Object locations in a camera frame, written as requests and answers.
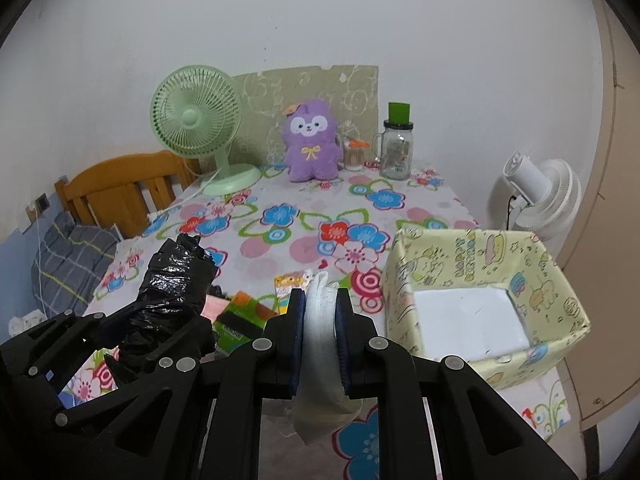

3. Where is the green tissue pack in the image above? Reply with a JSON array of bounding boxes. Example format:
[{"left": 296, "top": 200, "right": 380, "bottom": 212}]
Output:
[{"left": 213, "top": 292, "right": 278, "bottom": 354}]

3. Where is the white cloth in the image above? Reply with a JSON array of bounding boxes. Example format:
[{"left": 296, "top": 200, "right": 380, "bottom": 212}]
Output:
[{"left": 291, "top": 271, "right": 362, "bottom": 445}]

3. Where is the pink wipes pack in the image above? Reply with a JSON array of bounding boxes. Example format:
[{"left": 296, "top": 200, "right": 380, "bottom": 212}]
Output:
[{"left": 201, "top": 295, "right": 230, "bottom": 322}]

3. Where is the yellow cartoon tissue pack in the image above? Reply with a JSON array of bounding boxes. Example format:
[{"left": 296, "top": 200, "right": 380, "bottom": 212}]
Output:
[{"left": 273, "top": 269, "right": 314, "bottom": 314}]

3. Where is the black plastic bag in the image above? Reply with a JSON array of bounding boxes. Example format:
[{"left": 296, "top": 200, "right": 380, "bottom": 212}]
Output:
[{"left": 115, "top": 232, "right": 219, "bottom": 371}]

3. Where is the yellow-green cartoon storage box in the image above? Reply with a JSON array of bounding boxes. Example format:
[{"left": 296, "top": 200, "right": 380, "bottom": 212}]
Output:
[{"left": 381, "top": 226, "right": 590, "bottom": 389}]

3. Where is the grey plaid pillow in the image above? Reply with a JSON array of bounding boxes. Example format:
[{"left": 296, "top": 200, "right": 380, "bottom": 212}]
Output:
[{"left": 32, "top": 210, "right": 122, "bottom": 318}]

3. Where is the floral tablecloth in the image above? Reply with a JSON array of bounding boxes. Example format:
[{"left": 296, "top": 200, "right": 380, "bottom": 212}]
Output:
[{"left": 56, "top": 159, "right": 572, "bottom": 480}]

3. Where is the wooden chair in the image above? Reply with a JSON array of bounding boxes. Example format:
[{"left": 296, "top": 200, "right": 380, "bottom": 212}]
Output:
[{"left": 54, "top": 151, "right": 201, "bottom": 238}]

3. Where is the toothpick jar orange lid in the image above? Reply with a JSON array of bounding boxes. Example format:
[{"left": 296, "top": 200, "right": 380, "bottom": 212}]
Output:
[{"left": 343, "top": 136, "right": 370, "bottom": 171}]

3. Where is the glass mason jar mug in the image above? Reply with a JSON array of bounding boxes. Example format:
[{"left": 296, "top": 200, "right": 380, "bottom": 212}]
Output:
[{"left": 373, "top": 120, "right": 413, "bottom": 180}]

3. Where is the white small fan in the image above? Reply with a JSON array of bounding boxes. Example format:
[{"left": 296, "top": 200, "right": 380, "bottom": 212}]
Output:
[{"left": 485, "top": 152, "right": 582, "bottom": 254}]

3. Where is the purple plush toy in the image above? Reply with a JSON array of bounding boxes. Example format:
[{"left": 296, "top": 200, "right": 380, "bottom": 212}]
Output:
[{"left": 282, "top": 99, "right": 343, "bottom": 183}]

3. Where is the green cup on jar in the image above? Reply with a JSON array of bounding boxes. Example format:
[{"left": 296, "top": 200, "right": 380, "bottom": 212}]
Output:
[{"left": 387, "top": 102, "right": 410, "bottom": 125}]

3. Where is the green desk fan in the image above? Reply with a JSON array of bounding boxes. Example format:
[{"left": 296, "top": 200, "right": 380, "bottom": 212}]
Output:
[{"left": 150, "top": 65, "right": 260, "bottom": 196}]

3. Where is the white fan power cable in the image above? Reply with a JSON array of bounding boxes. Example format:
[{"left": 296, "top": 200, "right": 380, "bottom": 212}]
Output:
[{"left": 146, "top": 158, "right": 222, "bottom": 222}]

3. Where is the green patterned wall board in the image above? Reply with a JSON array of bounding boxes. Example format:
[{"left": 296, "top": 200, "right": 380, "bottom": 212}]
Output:
[{"left": 230, "top": 64, "right": 381, "bottom": 167}]

